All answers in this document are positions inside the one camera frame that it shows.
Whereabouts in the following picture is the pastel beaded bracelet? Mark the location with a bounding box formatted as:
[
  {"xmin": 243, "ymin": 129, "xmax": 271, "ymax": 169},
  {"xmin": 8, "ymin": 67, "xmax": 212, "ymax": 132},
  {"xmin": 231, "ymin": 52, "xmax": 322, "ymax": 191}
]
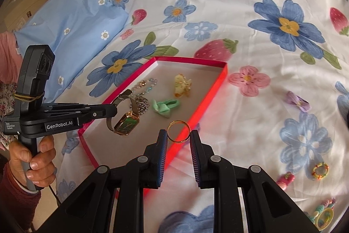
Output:
[{"xmin": 131, "ymin": 77, "xmax": 159, "ymax": 96}]

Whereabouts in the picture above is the person's left hand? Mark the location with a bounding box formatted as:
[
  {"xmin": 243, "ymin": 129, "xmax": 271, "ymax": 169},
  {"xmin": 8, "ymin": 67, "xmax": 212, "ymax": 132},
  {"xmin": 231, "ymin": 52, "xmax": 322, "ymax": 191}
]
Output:
[{"xmin": 9, "ymin": 135, "xmax": 56, "ymax": 188}]

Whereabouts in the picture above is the red jewelry box tray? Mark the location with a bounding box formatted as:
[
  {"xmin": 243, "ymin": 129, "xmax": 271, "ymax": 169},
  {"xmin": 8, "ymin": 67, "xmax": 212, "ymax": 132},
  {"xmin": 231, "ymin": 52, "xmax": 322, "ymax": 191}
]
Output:
[{"xmin": 79, "ymin": 57, "xmax": 228, "ymax": 168}]

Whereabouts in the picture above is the pink heart hair clip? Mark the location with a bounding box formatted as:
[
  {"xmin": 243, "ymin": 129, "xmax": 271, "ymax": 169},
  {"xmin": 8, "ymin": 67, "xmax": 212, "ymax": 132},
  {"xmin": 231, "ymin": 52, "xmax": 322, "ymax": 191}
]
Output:
[{"xmin": 276, "ymin": 171, "xmax": 295, "ymax": 190}]

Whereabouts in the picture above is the yellow hair band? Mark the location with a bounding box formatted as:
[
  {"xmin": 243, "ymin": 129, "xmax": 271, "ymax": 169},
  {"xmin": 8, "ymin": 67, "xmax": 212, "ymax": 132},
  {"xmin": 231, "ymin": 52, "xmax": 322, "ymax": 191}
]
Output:
[{"xmin": 315, "ymin": 208, "xmax": 334, "ymax": 231}]

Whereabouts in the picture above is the floral white bed sheet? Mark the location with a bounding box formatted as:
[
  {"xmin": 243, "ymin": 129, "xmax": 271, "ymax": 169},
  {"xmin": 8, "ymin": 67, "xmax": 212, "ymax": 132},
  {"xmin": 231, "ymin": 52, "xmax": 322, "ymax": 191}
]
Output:
[{"xmin": 61, "ymin": 0, "xmax": 348, "ymax": 232}]

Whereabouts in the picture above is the colorful chunky bead bracelet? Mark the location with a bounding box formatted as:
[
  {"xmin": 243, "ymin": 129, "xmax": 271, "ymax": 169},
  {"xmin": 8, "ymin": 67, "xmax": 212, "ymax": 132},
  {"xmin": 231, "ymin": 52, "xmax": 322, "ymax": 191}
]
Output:
[{"xmin": 306, "ymin": 197, "xmax": 337, "ymax": 225}]

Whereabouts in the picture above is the gold ring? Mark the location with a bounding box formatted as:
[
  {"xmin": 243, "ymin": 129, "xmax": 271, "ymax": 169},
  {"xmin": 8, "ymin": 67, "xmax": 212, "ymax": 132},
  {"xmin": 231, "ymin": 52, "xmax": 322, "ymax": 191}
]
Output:
[{"xmin": 166, "ymin": 119, "xmax": 191, "ymax": 143}]

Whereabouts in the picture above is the floral patterned cloth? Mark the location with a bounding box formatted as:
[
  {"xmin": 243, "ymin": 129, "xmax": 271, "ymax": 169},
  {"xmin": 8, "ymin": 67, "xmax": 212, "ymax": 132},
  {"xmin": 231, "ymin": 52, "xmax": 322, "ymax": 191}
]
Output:
[{"xmin": 0, "ymin": 82, "xmax": 17, "ymax": 150}]

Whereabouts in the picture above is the yellow translucent hair claw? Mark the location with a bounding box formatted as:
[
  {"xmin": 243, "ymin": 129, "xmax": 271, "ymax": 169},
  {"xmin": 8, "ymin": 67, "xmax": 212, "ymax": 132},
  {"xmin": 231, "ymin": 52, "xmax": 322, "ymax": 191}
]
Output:
[{"xmin": 174, "ymin": 74, "xmax": 192, "ymax": 98}]

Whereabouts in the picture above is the purple bow hair tie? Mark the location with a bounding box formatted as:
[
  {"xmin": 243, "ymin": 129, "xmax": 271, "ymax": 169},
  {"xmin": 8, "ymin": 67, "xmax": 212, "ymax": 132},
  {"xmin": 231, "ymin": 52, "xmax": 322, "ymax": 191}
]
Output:
[{"xmin": 285, "ymin": 90, "xmax": 312, "ymax": 113}]

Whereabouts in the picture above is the silver chain bracelet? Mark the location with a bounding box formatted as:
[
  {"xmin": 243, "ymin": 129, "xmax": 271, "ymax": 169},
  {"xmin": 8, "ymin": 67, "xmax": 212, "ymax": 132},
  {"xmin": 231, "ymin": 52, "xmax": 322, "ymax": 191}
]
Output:
[{"xmin": 134, "ymin": 95, "xmax": 151, "ymax": 116}]

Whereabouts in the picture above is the green bow hair tie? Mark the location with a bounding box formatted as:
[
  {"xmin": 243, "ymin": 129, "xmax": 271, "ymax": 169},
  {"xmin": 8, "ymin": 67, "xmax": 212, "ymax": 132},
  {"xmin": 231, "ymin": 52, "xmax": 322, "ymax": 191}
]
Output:
[{"xmin": 151, "ymin": 99, "xmax": 181, "ymax": 119}]

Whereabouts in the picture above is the light blue pillow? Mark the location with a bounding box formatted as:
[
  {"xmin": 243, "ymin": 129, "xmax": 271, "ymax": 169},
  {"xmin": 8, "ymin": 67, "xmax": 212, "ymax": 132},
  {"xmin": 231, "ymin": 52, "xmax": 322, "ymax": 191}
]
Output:
[{"xmin": 14, "ymin": 0, "xmax": 128, "ymax": 102}]

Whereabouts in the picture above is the yellow beaded hair loop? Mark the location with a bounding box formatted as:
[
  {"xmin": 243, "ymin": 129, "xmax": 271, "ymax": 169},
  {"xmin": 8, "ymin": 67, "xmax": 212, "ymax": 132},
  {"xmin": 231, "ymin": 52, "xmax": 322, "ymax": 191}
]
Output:
[{"xmin": 311, "ymin": 162, "xmax": 330, "ymax": 180}]

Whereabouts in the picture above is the green face gold watch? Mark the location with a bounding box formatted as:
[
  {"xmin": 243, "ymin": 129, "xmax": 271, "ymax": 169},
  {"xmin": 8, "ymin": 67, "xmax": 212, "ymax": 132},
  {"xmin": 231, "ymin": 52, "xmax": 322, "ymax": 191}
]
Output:
[{"xmin": 106, "ymin": 89, "xmax": 140, "ymax": 136}]

